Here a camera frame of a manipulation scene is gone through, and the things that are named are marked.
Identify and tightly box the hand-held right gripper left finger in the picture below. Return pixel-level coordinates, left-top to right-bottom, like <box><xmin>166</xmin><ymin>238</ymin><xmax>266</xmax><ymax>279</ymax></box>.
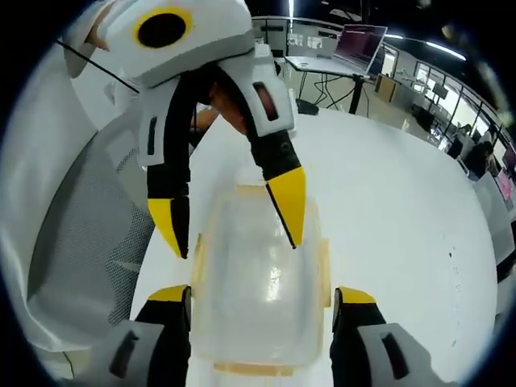
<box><xmin>93</xmin><ymin>283</ymin><xmax>193</xmax><ymax>387</ymax></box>

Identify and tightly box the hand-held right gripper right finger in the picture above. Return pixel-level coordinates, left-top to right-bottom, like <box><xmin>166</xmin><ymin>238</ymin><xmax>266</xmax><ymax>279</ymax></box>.
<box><xmin>329</xmin><ymin>285</ymin><xmax>449</xmax><ymax>387</ymax></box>

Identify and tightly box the clear lid with yellow buckles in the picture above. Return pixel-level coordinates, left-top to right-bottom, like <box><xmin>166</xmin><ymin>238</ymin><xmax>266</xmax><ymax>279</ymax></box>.
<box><xmin>188</xmin><ymin>180</ymin><xmax>335</xmax><ymax>378</ymax></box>

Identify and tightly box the person's left hand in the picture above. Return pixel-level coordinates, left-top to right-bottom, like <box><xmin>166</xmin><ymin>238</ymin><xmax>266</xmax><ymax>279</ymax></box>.
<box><xmin>193</xmin><ymin>80</ymin><xmax>250</xmax><ymax>136</ymax></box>

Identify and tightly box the white standing desk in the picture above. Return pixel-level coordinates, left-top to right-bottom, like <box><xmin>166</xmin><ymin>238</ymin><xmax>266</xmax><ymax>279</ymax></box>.
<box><xmin>283</xmin><ymin>54</ymin><xmax>381</xmax><ymax>117</ymax></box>

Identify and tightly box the open silver laptop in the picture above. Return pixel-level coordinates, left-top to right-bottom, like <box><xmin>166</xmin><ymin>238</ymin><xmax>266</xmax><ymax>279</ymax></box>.
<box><xmin>286</xmin><ymin>23</ymin><xmax>389</xmax><ymax>77</ymax></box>

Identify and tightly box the pink screen monitor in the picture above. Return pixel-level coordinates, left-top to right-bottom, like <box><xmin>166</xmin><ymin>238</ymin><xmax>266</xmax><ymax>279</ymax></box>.
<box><xmin>497</xmin><ymin>141</ymin><xmax>516</xmax><ymax>202</ymax></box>

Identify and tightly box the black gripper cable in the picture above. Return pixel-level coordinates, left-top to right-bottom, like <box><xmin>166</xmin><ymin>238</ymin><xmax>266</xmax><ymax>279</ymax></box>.
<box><xmin>55</xmin><ymin>37</ymin><xmax>143</xmax><ymax>94</ymax></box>

